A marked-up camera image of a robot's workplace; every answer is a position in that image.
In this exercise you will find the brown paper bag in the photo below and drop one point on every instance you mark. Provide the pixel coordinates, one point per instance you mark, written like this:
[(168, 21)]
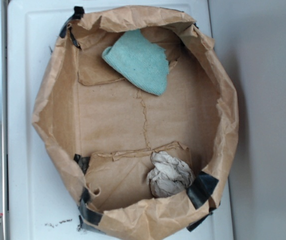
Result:
[(100, 130)]

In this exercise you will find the black tape strip top left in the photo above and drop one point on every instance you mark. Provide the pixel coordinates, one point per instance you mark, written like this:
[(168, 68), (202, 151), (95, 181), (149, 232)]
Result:
[(77, 15)]

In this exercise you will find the light blue cloth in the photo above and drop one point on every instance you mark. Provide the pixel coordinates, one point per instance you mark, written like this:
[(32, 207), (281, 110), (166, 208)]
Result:
[(141, 62)]

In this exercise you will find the black tape strip right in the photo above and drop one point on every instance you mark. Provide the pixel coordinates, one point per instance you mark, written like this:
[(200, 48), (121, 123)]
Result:
[(201, 189)]

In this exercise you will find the black tape strip bottom left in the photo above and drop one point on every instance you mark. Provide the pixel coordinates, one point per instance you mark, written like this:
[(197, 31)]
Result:
[(89, 219)]

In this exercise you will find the crumpled white paper wad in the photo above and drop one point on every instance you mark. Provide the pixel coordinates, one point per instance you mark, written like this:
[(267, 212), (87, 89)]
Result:
[(169, 176)]

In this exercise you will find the black tape strip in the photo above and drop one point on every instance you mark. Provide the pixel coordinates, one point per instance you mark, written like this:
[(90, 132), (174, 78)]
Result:
[(201, 189), (89, 219), (77, 15)]

